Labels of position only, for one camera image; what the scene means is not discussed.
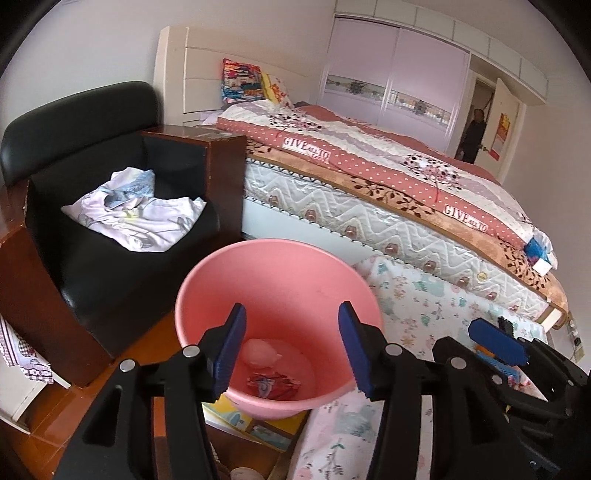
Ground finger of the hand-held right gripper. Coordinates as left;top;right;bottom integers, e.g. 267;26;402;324
525;337;585;408
468;318;531;371

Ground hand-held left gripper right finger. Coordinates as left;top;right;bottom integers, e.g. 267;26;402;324
338;301;536;480

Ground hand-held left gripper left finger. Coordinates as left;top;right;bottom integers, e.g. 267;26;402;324
55;302;247;480

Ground pink plastic bucket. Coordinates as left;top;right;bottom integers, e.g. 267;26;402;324
174;239;384;421

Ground translucent plastic bag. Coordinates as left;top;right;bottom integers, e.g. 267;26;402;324
240;339;283;370

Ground red snack wrapper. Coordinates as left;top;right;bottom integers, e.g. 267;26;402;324
247;373;301;401

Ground animal-print floor mat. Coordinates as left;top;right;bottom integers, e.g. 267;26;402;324
295;256;561;480

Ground yellow illustrated board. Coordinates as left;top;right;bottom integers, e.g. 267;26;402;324
203;392;310;453

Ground blue white packet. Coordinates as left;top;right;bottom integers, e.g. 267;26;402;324
524;237;555;271

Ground white quilted mattress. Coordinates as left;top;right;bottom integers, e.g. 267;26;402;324
242;157;555;319

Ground white printed cloth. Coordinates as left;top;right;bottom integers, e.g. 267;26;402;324
61;168;208;252

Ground bed with patterned quilt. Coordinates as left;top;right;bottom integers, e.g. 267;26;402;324
245;138;571;319

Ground red door poster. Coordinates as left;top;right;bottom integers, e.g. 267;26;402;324
492;113;513;160

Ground checked cloth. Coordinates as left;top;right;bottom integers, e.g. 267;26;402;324
0;316;54;384

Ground pink dotted floral quilt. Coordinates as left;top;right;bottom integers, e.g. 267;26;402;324
217;99;559;268

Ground white room door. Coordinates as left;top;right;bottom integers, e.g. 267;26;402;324
480;78;522;181

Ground yellow white pillow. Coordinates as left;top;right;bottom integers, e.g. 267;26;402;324
261;73;296;109

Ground colourful patterned pillow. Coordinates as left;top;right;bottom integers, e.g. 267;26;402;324
221;58;264;109

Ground black leather wooden armchair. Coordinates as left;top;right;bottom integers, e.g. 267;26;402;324
0;80;247;388

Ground cream bed headboard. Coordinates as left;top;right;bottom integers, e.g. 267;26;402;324
154;25;319;127

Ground lilac sliding-door wardrobe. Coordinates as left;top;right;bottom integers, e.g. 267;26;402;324
318;14;472;158

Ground white overhead cabinets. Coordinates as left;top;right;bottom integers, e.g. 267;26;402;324
332;0;555;107

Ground wall socket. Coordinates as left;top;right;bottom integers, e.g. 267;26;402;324
568;318;585;361

